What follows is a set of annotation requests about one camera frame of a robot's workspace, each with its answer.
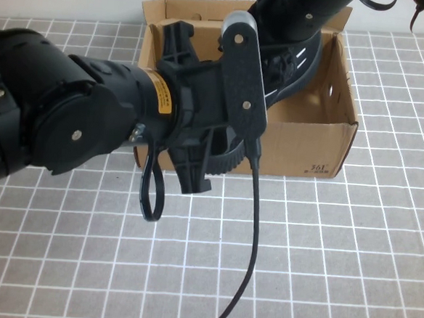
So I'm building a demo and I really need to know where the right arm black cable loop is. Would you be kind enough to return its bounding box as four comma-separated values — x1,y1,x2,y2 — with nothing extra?
356,0,398,13

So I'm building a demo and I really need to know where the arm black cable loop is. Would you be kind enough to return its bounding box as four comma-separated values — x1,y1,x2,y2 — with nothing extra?
356,0,398,13
137,139,171,223

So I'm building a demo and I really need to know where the black knit sneaker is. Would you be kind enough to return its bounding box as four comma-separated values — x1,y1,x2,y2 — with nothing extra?
207,20,325,182

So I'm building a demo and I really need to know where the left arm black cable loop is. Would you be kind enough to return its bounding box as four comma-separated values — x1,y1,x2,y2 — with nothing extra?
137,139,171,223

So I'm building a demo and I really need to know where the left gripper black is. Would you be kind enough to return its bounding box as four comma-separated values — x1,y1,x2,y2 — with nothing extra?
147,20,240,198

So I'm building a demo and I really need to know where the brown cardboard shoe box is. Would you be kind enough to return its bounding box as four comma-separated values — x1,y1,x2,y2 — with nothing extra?
129,0,368,184

